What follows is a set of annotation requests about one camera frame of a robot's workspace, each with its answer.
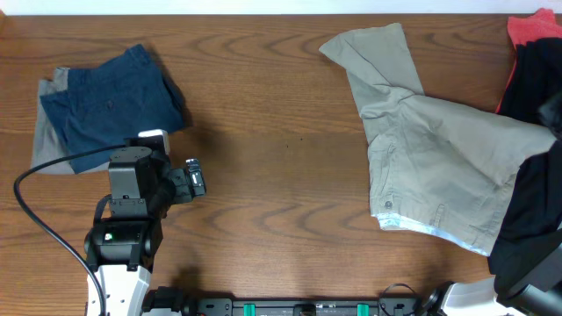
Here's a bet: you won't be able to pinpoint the folded grey shorts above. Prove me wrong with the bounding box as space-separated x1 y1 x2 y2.
32 68 112 167

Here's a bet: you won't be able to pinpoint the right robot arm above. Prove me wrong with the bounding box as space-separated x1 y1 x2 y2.
415 140 561 315

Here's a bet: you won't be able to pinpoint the khaki shorts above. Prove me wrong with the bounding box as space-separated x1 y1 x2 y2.
321 23 555 256

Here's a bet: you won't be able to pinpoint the red garment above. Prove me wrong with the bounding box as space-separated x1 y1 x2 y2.
496 9 561 123

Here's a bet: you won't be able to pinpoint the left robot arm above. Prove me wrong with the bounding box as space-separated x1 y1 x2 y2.
84 147 206 316

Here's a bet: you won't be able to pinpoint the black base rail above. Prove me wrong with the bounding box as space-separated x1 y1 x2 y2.
140 284 443 316

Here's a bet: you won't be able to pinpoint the black garment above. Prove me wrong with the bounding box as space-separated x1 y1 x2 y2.
488 38 561 275

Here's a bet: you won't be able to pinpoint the folded navy blue shorts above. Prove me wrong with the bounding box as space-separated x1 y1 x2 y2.
44 45 187 175

